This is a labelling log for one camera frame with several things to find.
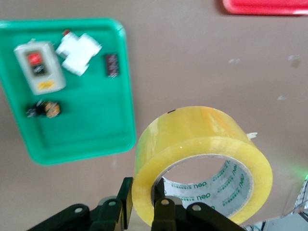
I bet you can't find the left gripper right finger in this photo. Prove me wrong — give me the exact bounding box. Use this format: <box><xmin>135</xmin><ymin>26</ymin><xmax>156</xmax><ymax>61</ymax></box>
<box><xmin>151</xmin><ymin>179</ymin><xmax>246</xmax><ymax>231</ymax></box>

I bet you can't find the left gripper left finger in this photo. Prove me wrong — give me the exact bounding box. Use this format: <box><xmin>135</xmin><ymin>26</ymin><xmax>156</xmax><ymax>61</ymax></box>
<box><xmin>26</xmin><ymin>177</ymin><xmax>133</xmax><ymax>231</ymax></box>

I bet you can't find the yellowish clear packing tape roll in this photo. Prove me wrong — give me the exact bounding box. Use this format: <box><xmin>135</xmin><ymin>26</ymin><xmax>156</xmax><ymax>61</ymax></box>
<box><xmin>131</xmin><ymin>105</ymin><xmax>273</xmax><ymax>228</ymax></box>

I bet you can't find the green plastic tray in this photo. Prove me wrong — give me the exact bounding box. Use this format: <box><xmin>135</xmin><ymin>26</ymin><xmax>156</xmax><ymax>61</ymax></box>
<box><xmin>0</xmin><ymin>17</ymin><xmax>136</xmax><ymax>166</ymax></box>

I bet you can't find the red tray holding pipe fittings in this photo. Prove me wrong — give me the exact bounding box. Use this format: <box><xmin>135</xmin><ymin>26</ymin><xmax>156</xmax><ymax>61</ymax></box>
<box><xmin>221</xmin><ymin>0</ymin><xmax>308</xmax><ymax>16</ymax></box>

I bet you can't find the black push button with orange block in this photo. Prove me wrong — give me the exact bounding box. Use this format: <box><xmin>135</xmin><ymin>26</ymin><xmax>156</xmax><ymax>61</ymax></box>
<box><xmin>26</xmin><ymin>100</ymin><xmax>61</xmax><ymax>119</ymax></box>

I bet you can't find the black cylindrical capacitor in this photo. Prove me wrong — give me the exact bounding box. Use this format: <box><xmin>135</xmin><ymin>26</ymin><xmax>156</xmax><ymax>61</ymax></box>
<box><xmin>104</xmin><ymin>53</ymin><xmax>121</xmax><ymax>78</ymax></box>

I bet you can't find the white circuit breaker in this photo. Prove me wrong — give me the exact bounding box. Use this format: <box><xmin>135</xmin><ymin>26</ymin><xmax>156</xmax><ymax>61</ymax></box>
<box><xmin>55</xmin><ymin>29</ymin><xmax>103</xmax><ymax>77</ymax></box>

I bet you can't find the grey on-off switch box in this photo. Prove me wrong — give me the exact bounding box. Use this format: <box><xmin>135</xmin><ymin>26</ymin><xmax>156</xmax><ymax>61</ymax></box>
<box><xmin>13</xmin><ymin>39</ymin><xmax>67</xmax><ymax>96</ymax></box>

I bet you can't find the right arm aluminium base plate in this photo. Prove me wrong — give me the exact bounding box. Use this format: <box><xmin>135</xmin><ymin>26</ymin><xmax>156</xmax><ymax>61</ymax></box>
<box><xmin>297</xmin><ymin>173</ymin><xmax>308</xmax><ymax>211</ymax></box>

